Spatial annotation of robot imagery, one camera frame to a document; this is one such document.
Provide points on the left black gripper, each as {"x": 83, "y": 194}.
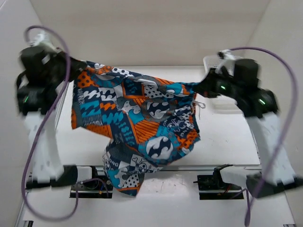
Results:
{"x": 75, "y": 65}

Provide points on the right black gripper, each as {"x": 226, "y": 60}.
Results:
{"x": 205, "y": 87}

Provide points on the colourful patterned shorts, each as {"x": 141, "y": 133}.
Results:
{"x": 151, "y": 122}

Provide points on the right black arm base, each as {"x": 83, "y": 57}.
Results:
{"x": 212, "y": 187}

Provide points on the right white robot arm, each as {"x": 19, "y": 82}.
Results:
{"x": 260, "y": 110}

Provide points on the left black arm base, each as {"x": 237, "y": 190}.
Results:
{"x": 94, "y": 189}

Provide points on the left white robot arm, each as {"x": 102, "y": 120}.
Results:
{"x": 37, "y": 98}

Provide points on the white perforated plastic basket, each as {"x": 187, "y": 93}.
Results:
{"x": 221, "y": 104}

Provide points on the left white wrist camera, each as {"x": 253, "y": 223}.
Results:
{"x": 42, "y": 39}

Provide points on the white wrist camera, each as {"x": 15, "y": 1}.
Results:
{"x": 42, "y": 39}
{"x": 227, "y": 60}

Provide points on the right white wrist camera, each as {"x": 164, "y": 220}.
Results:
{"x": 227, "y": 60}

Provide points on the right aluminium side rail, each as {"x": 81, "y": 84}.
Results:
{"x": 255, "y": 142}

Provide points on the aluminium front rail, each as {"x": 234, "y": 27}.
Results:
{"x": 190, "y": 168}

